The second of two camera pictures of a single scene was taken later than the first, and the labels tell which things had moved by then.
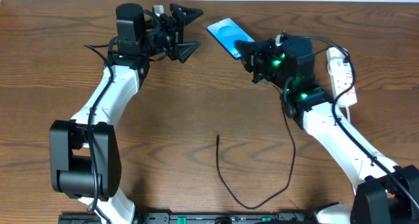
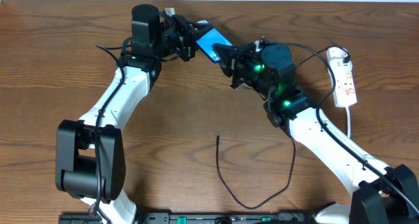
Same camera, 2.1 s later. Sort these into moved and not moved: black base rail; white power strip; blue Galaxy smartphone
Moved: blue Galaxy smartphone
Not moved: white power strip; black base rail
